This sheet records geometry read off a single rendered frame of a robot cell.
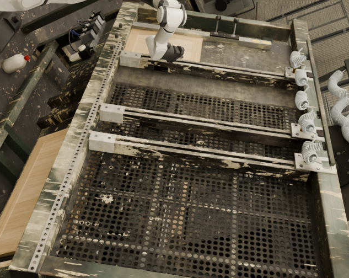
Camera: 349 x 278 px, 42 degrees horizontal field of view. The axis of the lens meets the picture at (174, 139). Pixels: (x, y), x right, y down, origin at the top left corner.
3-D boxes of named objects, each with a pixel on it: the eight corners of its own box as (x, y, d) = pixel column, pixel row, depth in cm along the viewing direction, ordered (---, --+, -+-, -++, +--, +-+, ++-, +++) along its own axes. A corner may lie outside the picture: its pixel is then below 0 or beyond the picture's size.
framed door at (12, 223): (41, 140, 294) (39, 137, 293) (112, 115, 273) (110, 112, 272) (-18, 261, 228) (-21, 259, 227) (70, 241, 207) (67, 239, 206)
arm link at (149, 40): (159, 62, 252) (146, 58, 243) (154, 44, 254) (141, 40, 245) (175, 52, 246) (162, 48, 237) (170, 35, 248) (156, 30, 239)
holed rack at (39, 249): (117, 41, 291) (117, 41, 290) (122, 42, 291) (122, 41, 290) (27, 271, 170) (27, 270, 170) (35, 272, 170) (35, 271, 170)
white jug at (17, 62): (4, 57, 322) (25, 47, 314) (13, 68, 327) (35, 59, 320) (-2, 65, 314) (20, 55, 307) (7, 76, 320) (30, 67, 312)
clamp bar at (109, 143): (92, 138, 232) (91, 101, 215) (326, 173, 229) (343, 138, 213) (87, 152, 224) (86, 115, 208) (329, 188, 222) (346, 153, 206)
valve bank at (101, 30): (76, 13, 314) (105, 0, 305) (88, 30, 322) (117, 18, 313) (54, 52, 278) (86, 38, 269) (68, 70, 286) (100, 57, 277)
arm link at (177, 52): (171, 67, 262) (157, 64, 252) (165, 53, 265) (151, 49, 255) (187, 55, 256) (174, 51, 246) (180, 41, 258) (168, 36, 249)
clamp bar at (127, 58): (122, 58, 287) (122, 23, 270) (310, 85, 284) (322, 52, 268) (118, 67, 279) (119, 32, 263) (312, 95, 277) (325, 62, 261)
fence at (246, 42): (133, 26, 316) (133, 21, 313) (269, 46, 314) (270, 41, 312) (131, 30, 313) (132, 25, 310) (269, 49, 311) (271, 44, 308)
